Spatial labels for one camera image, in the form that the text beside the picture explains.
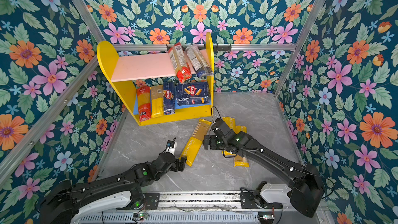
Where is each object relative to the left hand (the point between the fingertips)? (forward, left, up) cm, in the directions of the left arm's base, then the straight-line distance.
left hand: (182, 155), depth 81 cm
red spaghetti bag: (+32, +24, +8) cm, 41 cm away
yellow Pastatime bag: (+11, -6, -6) cm, 13 cm away
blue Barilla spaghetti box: (+39, +9, +9) cm, 41 cm away
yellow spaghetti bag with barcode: (+32, +16, +9) cm, 37 cm away
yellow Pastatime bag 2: (-3, -31, -5) cm, 32 cm away
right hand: (+4, -15, +7) cm, 17 cm away
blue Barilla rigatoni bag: (+34, -7, +12) cm, 37 cm away
